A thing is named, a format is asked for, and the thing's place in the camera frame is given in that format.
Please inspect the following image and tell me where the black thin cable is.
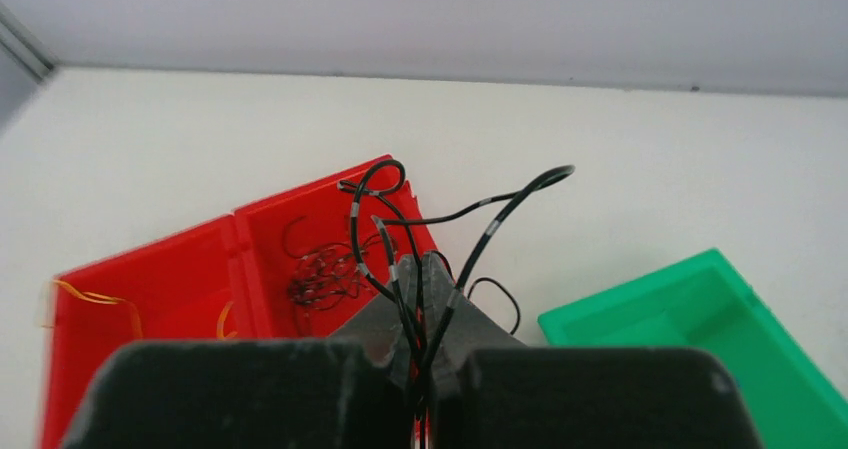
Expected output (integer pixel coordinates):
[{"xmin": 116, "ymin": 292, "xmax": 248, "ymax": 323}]
[{"xmin": 336, "ymin": 158, "xmax": 576, "ymax": 434}]

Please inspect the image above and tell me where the green plastic bin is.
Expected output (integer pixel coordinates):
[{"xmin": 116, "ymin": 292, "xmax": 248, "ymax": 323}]
[{"xmin": 538, "ymin": 249, "xmax": 847, "ymax": 448}]

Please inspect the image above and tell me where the red plastic bin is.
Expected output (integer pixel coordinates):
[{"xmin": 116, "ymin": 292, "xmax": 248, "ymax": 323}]
[{"xmin": 39, "ymin": 154, "xmax": 440, "ymax": 449}]

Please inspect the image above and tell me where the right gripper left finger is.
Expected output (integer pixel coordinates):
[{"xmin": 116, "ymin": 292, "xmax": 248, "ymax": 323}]
[{"xmin": 59, "ymin": 253, "xmax": 425, "ymax": 449}]

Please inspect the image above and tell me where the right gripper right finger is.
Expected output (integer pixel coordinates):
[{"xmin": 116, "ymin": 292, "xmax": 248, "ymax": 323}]
[{"xmin": 422, "ymin": 253, "xmax": 762, "ymax": 448}]

